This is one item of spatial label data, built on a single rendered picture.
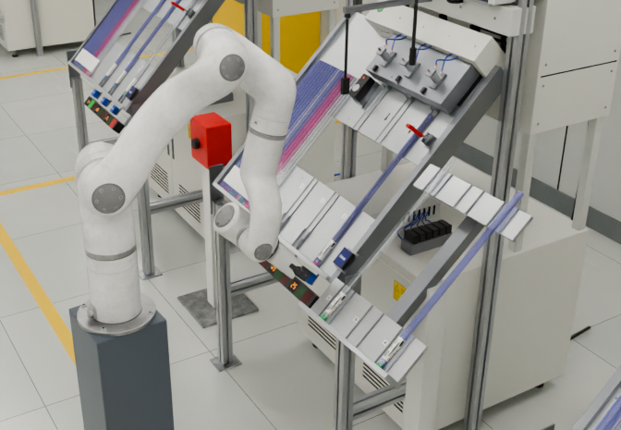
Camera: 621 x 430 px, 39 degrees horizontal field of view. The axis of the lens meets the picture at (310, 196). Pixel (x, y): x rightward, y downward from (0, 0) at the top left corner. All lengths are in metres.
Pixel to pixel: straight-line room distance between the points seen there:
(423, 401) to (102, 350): 0.80
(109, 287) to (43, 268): 1.78
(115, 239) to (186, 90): 0.39
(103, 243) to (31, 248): 2.00
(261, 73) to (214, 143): 1.14
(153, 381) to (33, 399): 0.95
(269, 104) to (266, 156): 0.13
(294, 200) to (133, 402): 0.72
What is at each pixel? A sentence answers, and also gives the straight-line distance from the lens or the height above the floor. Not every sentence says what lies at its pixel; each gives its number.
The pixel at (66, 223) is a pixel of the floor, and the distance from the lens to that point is 4.22.
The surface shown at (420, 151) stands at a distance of 2.33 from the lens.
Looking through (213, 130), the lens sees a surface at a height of 0.77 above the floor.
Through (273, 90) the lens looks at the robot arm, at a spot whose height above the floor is 1.25.
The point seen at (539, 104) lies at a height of 1.09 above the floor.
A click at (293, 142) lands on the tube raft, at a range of 2.64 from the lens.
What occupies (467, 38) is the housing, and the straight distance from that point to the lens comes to 2.37.
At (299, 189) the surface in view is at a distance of 2.53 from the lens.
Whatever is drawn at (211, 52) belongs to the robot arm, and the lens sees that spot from 1.90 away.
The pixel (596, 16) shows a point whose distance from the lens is 2.57.
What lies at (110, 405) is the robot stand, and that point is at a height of 0.51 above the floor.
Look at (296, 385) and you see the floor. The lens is 3.09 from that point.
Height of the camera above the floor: 1.91
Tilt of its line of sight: 26 degrees down
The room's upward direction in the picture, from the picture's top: 1 degrees clockwise
